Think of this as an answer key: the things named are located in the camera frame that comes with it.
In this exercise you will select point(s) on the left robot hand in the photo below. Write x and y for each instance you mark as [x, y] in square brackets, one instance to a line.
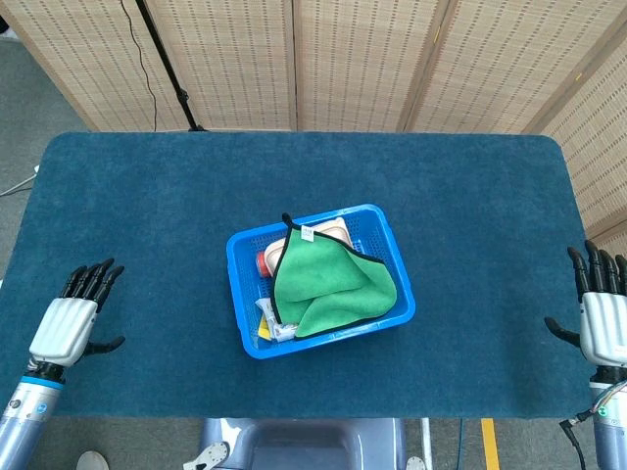
[61, 325]

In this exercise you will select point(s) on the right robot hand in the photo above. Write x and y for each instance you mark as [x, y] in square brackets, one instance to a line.
[605, 323]

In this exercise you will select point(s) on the white snack packet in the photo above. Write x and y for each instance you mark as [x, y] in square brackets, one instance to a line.
[269, 313]

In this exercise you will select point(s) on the orange drink can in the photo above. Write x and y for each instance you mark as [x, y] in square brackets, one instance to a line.
[263, 267]

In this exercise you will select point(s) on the green microfibre cloth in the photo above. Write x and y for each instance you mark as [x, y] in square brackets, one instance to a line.
[333, 279]

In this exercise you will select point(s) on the beige food container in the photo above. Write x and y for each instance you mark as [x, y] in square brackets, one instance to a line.
[335, 229]

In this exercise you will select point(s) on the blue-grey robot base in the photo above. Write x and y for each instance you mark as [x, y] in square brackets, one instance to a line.
[303, 445]

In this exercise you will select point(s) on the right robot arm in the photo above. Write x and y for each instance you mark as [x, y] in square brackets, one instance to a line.
[610, 431]

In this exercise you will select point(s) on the white shoe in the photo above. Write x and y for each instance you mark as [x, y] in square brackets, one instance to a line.
[92, 461]

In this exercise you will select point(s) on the yellow floor tape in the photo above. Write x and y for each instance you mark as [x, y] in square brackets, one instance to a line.
[490, 445]

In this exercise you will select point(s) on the white perforated foot plate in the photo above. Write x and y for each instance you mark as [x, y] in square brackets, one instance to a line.
[415, 463]
[210, 453]

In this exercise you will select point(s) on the teal table mat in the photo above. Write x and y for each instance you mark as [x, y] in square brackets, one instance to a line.
[441, 196]

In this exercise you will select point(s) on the white table leg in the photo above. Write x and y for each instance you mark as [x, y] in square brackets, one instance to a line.
[427, 443]

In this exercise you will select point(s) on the blue plastic basket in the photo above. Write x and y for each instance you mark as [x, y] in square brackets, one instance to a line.
[392, 254]

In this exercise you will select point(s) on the black tripod stand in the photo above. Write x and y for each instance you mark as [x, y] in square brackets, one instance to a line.
[164, 59]

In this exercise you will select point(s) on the bamboo folding screen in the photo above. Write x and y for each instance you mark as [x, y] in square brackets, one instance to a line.
[235, 59]

